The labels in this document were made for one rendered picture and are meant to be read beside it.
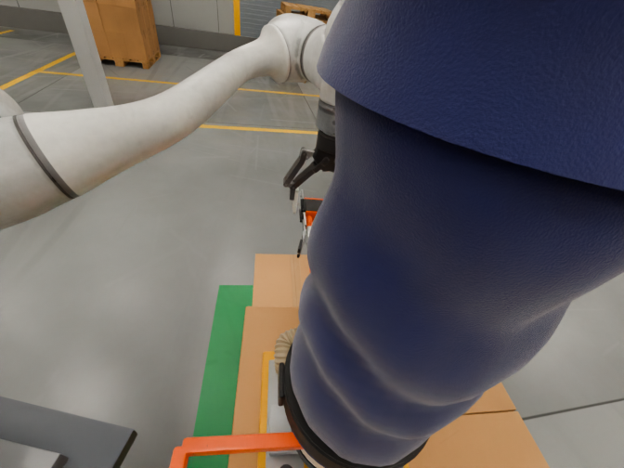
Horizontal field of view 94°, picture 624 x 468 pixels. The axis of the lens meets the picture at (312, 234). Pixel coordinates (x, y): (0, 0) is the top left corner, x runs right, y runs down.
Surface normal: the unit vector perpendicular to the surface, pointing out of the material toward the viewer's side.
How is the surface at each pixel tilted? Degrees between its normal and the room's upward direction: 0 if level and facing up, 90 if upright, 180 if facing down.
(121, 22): 90
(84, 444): 0
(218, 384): 0
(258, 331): 0
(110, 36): 90
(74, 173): 87
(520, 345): 77
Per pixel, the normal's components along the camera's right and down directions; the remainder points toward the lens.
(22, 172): 0.64, 0.29
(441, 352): -0.01, 0.43
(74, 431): 0.13, -0.75
